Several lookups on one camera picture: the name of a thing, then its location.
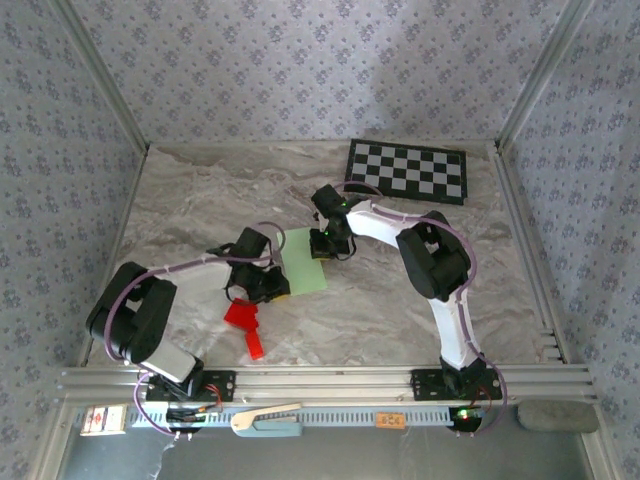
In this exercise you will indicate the small circuit board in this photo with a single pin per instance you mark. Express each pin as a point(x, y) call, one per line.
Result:
point(192, 416)
point(465, 417)

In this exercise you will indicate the orange label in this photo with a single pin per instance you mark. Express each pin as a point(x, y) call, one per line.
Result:
point(390, 419)

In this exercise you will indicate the aluminium corner post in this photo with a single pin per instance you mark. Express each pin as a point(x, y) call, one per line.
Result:
point(545, 70)
point(100, 75)

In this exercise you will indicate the aluminium side rail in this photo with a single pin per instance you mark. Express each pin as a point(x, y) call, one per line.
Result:
point(117, 240)
point(525, 240)

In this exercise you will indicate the light green paper sheet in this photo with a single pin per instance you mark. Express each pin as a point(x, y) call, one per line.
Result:
point(305, 265)

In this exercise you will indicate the small printed cardboard box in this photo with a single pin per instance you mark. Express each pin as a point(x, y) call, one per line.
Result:
point(102, 420)

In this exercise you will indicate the black and grey chessboard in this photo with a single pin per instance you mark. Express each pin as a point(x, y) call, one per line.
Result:
point(405, 172)

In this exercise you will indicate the aluminium front rail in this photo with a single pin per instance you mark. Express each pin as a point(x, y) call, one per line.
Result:
point(325, 382)

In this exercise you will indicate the red toy brick block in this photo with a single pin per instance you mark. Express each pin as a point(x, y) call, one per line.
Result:
point(242, 317)

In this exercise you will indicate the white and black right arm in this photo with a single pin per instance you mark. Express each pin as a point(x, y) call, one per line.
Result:
point(380, 225)

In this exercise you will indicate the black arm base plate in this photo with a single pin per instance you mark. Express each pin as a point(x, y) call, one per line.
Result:
point(425, 385)
point(225, 385)

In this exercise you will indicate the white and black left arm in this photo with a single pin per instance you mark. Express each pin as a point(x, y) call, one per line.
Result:
point(200, 275)

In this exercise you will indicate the blue-grey plastic holder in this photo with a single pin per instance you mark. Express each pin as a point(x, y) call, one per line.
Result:
point(280, 430)

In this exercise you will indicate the grey stone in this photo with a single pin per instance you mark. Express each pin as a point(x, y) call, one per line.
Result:
point(557, 416)

